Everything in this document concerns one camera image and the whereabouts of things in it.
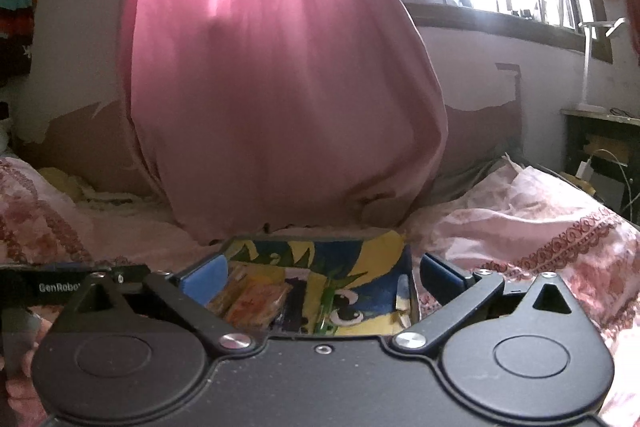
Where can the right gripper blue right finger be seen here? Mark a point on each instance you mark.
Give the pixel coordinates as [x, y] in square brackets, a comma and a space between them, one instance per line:
[464, 298]

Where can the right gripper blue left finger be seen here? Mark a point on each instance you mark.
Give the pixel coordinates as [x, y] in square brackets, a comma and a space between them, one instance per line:
[181, 298]

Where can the rice cracker snack bag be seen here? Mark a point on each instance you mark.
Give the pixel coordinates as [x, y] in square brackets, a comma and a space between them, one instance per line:
[253, 297]

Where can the green sausage stick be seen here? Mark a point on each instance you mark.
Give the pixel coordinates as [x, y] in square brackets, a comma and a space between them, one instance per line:
[323, 321]

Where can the person's left hand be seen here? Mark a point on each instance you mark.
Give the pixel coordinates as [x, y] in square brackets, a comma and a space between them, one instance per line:
[21, 335]

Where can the pink floral bedsheet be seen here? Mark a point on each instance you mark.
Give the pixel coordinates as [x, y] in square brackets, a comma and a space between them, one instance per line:
[518, 221]

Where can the metal cartoon tin tray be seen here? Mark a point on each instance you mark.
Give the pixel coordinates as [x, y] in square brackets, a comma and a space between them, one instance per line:
[371, 275]

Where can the dark bedside desk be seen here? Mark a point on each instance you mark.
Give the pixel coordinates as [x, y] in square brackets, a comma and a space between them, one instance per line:
[616, 131]

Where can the pink curtain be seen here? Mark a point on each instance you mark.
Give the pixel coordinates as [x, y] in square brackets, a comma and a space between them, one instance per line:
[247, 114]

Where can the white desk lamp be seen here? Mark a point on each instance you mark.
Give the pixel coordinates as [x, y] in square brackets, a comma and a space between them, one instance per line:
[611, 27]

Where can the white charger with cable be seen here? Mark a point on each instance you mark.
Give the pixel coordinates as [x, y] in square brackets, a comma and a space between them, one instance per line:
[607, 174]

